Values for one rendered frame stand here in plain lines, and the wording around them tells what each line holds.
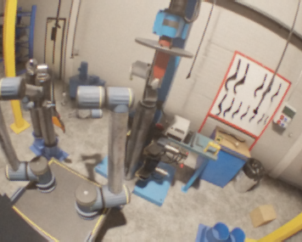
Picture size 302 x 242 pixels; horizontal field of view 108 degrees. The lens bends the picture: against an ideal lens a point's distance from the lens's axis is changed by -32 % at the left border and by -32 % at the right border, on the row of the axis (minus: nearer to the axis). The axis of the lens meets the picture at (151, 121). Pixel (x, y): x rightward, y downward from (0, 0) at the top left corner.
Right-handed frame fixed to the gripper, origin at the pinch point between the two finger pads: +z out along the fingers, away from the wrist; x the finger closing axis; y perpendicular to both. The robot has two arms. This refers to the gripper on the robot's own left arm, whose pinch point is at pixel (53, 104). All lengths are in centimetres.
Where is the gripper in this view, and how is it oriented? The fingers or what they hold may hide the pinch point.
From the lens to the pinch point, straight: 188.9
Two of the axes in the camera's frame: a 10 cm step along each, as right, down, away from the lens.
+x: 3.7, 6.0, -7.1
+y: -2.6, 8.0, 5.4
